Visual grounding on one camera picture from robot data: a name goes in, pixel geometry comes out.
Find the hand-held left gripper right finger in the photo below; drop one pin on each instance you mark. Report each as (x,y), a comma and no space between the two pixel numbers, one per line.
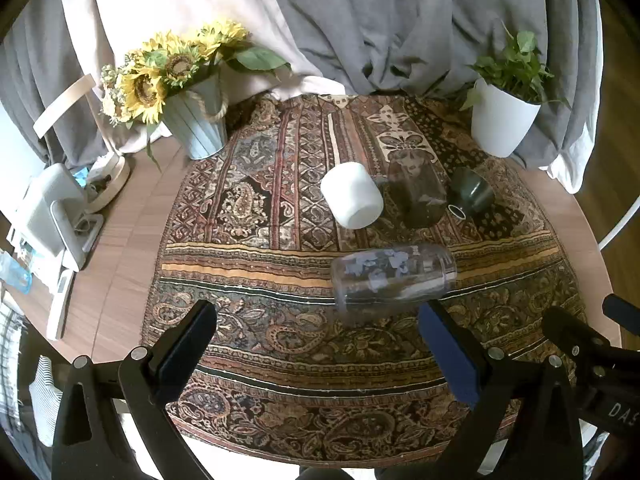
(447,355)

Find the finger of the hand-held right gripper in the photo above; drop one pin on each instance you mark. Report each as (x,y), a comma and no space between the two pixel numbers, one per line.
(622,307)
(580,340)

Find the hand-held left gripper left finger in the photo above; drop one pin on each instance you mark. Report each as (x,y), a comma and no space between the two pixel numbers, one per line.
(192,340)

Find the clear glass jar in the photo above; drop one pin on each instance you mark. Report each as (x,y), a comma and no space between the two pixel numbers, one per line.
(390,277)

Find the dark smoky glass cup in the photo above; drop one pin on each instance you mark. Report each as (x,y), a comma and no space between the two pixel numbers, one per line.
(417,197)

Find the dark green cup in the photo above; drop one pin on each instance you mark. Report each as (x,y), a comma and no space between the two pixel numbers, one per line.
(470,190)

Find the white cup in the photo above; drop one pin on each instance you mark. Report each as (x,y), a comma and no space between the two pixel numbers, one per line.
(352,195)

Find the white curved bar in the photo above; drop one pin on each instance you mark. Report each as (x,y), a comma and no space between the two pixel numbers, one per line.
(620,225)

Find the patterned paisley tablecloth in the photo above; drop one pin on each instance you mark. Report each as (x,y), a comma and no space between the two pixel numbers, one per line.
(280,270)

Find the white flat device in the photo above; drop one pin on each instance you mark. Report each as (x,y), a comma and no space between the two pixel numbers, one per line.
(61,305)

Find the white sheet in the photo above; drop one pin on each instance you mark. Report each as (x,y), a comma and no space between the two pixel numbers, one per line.
(575,160)

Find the striped cloth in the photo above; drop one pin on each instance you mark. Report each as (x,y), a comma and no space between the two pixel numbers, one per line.
(45,395)

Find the round wooden tray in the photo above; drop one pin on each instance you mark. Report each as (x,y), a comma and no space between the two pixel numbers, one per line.
(112,185)

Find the blue translucent container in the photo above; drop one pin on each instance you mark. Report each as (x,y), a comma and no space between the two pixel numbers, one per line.
(15,277)

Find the white desktop stand device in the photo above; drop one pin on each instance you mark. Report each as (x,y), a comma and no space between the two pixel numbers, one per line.
(50,215)

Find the pale blue bucket vase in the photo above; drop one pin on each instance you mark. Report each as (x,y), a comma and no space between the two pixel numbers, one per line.
(197,127)

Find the white plant pot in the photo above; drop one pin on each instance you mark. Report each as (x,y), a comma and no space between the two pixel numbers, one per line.
(500,115)

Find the green leafy plant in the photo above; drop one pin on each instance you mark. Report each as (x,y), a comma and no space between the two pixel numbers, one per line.
(515,67)

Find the sunflower bouquet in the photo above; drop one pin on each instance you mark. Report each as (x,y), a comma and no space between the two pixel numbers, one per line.
(150,80)

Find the grey blanket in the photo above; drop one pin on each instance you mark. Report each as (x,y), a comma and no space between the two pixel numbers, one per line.
(380,20)

